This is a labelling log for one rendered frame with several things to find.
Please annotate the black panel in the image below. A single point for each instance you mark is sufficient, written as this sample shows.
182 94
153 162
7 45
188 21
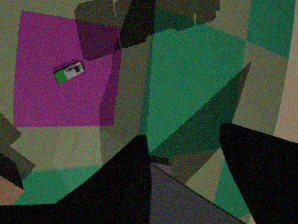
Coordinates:
175 203

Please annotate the magenta square zone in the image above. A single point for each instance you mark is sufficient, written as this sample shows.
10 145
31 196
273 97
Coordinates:
45 45

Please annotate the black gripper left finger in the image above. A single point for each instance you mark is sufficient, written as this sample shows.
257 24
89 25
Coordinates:
120 192

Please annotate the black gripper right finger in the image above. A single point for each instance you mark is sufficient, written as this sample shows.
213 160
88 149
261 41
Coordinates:
265 169

